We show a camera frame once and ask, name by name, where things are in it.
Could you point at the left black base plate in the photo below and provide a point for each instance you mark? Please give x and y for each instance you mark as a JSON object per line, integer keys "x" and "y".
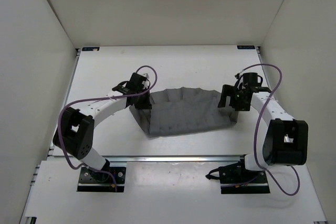
{"x": 98, "y": 182}

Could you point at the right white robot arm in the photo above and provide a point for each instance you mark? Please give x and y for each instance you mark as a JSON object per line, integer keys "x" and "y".
{"x": 286, "y": 139}

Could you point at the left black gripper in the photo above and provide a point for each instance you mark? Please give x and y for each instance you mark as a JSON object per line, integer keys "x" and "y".
{"x": 146, "y": 105}

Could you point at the right blue table label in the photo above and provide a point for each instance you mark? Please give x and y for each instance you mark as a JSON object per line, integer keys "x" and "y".
{"x": 245, "y": 47}

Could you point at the aluminium rail profile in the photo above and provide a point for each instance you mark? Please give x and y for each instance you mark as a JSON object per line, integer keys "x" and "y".
{"x": 175, "y": 159}

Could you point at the blue table label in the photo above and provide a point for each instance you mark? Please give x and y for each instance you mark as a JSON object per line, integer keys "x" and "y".
{"x": 245, "y": 47}
{"x": 90, "y": 49}

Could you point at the left blue table label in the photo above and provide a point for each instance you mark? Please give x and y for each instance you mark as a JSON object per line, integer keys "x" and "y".
{"x": 90, "y": 49}

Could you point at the grey pleated skirt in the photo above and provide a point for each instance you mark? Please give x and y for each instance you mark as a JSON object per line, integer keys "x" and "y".
{"x": 184, "y": 111}

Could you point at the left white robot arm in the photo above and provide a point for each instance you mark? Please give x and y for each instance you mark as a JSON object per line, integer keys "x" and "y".
{"x": 78, "y": 120}

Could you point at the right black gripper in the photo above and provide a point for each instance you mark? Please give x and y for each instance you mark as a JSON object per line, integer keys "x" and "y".
{"x": 229, "y": 91}

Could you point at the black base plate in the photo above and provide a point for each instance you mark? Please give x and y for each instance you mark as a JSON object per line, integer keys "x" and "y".
{"x": 235, "y": 179}
{"x": 98, "y": 182}

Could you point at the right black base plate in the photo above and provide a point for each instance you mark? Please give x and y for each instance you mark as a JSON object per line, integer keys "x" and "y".
{"x": 235, "y": 179}

